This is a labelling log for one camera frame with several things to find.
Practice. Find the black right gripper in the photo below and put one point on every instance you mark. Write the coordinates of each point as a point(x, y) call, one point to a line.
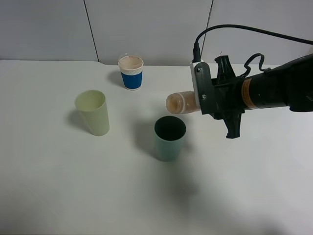
point(228, 97)

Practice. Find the pink label drink bottle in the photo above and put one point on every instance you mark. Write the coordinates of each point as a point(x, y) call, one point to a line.
point(182, 103)

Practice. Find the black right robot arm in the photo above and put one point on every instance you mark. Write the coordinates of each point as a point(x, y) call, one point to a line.
point(289, 85)

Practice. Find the teal plastic cup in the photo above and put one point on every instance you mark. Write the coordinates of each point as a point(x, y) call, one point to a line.
point(169, 134)

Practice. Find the blue sleeved paper cup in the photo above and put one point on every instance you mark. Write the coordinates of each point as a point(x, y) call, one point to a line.
point(131, 68)

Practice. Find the light green plastic cup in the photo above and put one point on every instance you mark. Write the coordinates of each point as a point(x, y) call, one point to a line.
point(92, 107)

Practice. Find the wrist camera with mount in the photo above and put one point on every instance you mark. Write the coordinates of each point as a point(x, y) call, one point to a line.
point(203, 88)

